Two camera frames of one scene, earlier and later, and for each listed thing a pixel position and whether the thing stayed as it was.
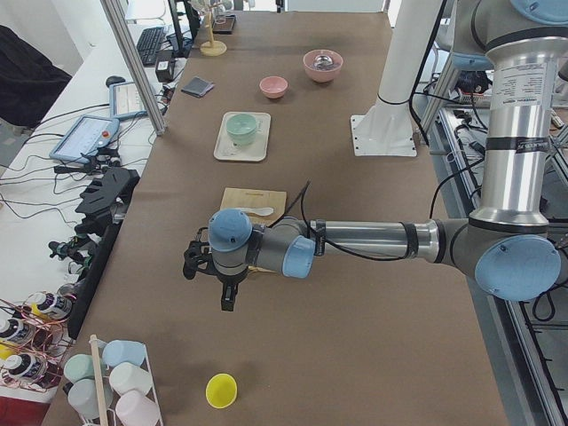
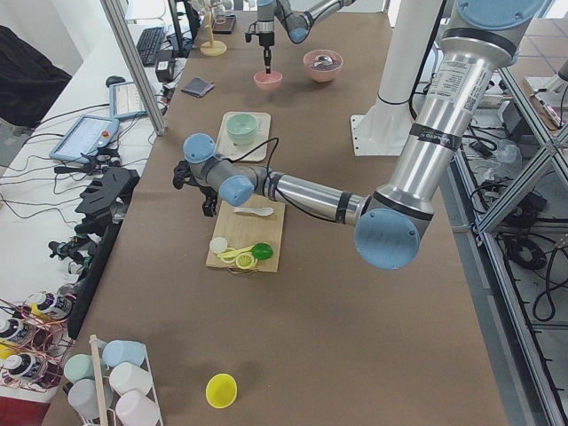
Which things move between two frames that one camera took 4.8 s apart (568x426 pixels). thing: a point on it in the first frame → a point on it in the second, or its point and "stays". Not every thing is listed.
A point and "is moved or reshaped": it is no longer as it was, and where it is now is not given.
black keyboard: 149,44 stays
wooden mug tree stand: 212,48 stays
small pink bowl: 273,87 is moved or reshaped
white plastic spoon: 261,211 stays
